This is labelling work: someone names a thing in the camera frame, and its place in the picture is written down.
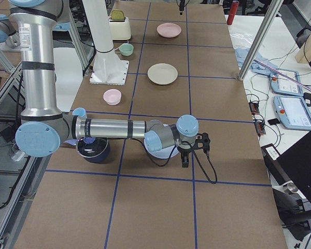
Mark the light blue cup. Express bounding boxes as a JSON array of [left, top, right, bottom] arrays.
[[72, 107, 87, 119]]

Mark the pink bowl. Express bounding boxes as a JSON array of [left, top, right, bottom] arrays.
[[103, 89, 122, 105]]

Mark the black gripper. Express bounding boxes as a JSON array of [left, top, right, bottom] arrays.
[[176, 0, 186, 15], [177, 132, 210, 168]]

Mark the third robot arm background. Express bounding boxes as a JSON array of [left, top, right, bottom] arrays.
[[0, 14, 20, 48]]

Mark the light blue cloth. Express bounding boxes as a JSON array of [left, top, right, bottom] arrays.
[[234, 47, 278, 77]]

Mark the bread slice in toaster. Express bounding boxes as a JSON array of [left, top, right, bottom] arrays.
[[111, 9, 125, 21]]

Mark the red cylinder tube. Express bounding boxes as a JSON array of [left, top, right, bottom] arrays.
[[227, 1, 239, 25]]

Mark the teach pendant tablet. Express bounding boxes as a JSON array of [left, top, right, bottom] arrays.
[[273, 95, 311, 131], [270, 69, 303, 96]]

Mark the dark blue pot with lid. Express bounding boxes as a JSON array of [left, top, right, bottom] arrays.
[[76, 137, 110, 163]]

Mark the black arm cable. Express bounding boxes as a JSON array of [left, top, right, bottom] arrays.
[[131, 139, 218, 185]]

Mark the light blue plate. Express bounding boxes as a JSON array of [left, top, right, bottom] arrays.
[[144, 141, 179, 159]]

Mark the aluminium frame post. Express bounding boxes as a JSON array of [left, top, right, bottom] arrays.
[[237, 0, 283, 81]]

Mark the black laptop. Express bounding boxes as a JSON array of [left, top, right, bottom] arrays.
[[277, 131, 311, 202]]

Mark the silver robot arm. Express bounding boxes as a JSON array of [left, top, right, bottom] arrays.
[[10, 1, 210, 167]]

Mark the lower teach pendant tablet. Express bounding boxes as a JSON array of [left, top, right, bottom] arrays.
[[273, 95, 311, 131]]

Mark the upper teach pendant tablet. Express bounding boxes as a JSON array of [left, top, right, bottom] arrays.
[[270, 69, 303, 96]]

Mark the cream toaster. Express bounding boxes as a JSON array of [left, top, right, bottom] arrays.
[[108, 14, 132, 40]]

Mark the green bowl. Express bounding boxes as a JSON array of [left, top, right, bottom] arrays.
[[119, 43, 134, 57]]

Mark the cream plate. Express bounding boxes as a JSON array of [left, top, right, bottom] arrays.
[[147, 63, 178, 85]]

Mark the pink plate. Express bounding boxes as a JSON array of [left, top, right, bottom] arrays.
[[157, 23, 181, 38]]

